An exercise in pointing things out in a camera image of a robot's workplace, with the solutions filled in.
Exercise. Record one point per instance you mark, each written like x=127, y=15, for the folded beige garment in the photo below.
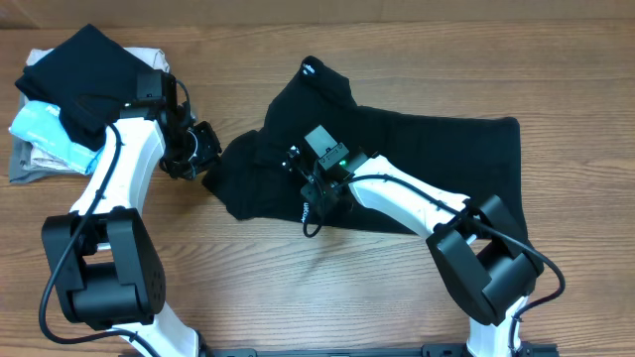
x=155, y=58

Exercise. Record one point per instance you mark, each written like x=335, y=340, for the folded grey garment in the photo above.
x=19, y=171

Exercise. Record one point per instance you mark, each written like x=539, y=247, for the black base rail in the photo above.
x=337, y=352

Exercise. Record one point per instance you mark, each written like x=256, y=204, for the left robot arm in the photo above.
x=107, y=278

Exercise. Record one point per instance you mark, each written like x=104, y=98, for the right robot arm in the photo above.
x=487, y=265

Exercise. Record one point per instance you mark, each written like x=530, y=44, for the black polo shirt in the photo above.
x=476, y=157

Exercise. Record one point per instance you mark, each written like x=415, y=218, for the folded light blue garment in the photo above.
x=38, y=124

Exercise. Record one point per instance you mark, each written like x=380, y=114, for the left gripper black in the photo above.
x=211, y=147

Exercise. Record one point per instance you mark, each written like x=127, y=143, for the folded black garment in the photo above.
x=88, y=77

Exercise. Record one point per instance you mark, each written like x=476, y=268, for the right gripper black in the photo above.
x=316, y=201

